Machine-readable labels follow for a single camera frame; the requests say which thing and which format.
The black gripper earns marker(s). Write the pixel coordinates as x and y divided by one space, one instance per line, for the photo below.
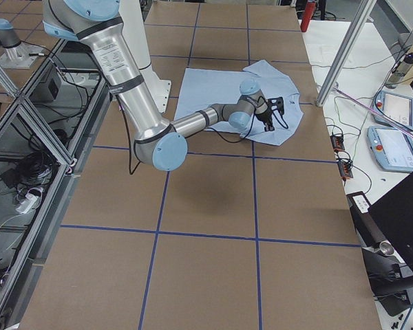
263 117

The light blue t-shirt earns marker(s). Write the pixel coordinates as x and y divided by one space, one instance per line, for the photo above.
203 87

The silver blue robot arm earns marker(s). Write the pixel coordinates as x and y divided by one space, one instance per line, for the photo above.
158 141
8 37

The grey orange usb hub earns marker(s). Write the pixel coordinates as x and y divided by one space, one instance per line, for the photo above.
337 142
345 168

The blue teach pendant near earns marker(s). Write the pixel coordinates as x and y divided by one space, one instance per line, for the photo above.
392 149

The blue teach pendant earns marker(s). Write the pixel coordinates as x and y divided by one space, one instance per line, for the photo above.
395 106
392 149

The red cylinder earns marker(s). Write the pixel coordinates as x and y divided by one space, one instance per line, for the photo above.
307 15

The black box with label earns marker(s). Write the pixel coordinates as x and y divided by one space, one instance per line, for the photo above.
372 237

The blue teach pendant far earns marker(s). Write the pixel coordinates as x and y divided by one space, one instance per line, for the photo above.
395 106

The black monitor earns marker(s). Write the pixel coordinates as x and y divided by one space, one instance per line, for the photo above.
393 214

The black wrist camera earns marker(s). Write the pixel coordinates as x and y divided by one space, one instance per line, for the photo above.
276 104

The aluminium frame post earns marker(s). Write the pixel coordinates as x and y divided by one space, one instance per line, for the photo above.
344 50

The aluminium frame rack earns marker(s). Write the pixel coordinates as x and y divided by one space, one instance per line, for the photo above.
52 102

